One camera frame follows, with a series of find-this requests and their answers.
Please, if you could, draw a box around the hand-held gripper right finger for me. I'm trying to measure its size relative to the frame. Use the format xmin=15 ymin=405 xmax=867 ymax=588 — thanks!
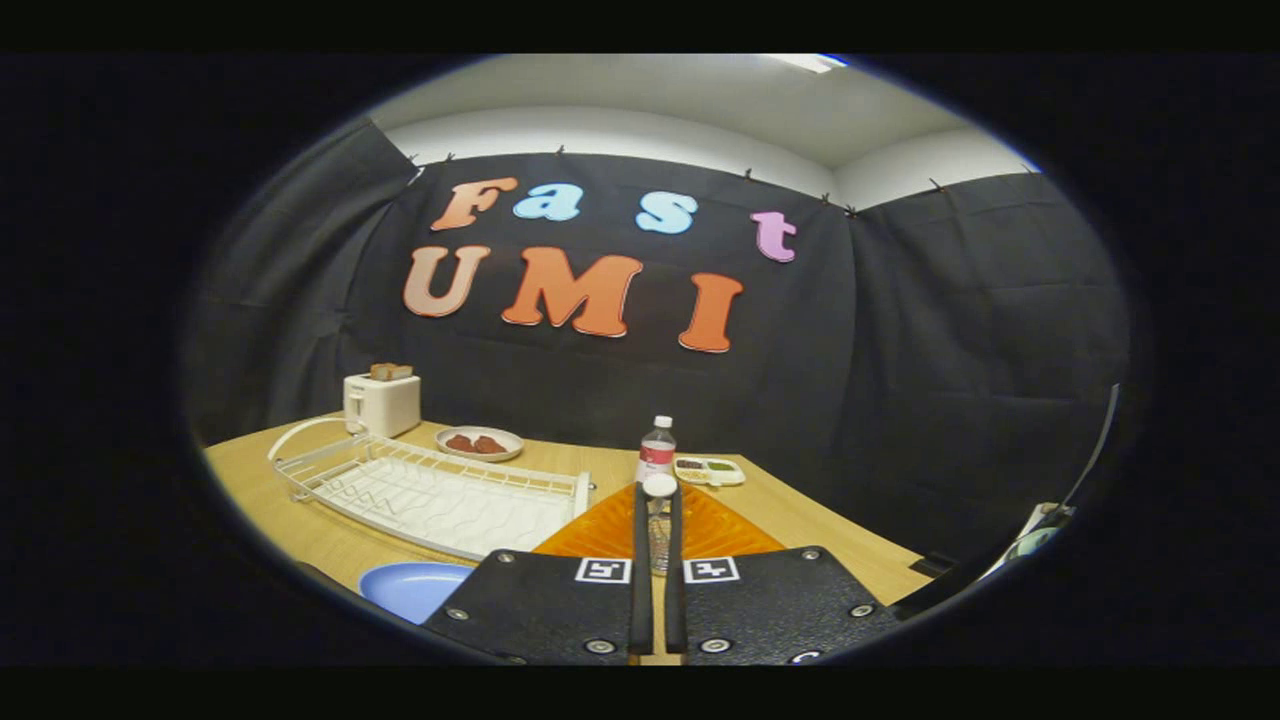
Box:
xmin=663 ymin=484 xmax=903 ymax=667

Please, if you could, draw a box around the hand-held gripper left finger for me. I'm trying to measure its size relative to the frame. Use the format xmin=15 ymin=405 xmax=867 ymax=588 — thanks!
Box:
xmin=420 ymin=483 xmax=656 ymax=667

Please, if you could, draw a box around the white wire dish rack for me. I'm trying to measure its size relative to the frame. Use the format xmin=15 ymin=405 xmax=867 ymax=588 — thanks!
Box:
xmin=267 ymin=417 xmax=593 ymax=563

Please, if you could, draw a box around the blue plate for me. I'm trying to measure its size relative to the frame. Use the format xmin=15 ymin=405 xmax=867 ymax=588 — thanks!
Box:
xmin=358 ymin=561 xmax=476 ymax=626

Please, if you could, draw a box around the white plate with meat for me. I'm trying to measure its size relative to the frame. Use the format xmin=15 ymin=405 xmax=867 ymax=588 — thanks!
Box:
xmin=435 ymin=426 xmax=525 ymax=463

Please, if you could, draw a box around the white divided food tray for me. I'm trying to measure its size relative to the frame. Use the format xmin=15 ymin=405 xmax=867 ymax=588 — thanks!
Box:
xmin=674 ymin=456 xmax=747 ymax=488

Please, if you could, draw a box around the clear water bottle red label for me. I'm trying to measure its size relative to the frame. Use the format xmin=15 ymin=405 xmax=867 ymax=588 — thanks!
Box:
xmin=635 ymin=415 xmax=678 ymax=484

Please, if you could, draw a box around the white toaster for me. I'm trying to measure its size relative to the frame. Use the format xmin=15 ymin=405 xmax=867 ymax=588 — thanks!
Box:
xmin=343 ymin=373 xmax=422 ymax=439

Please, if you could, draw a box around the black backdrop cloth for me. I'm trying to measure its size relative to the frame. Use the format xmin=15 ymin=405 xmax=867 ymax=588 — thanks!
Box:
xmin=185 ymin=118 xmax=1131 ymax=566

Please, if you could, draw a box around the white and green device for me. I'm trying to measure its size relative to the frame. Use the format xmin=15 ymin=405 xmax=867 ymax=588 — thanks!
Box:
xmin=985 ymin=500 xmax=1076 ymax=581

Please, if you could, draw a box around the thin dark cable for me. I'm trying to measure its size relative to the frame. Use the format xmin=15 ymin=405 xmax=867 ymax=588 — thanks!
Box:
xmin=1060 ymin=383 xmax=1121 ymax=511

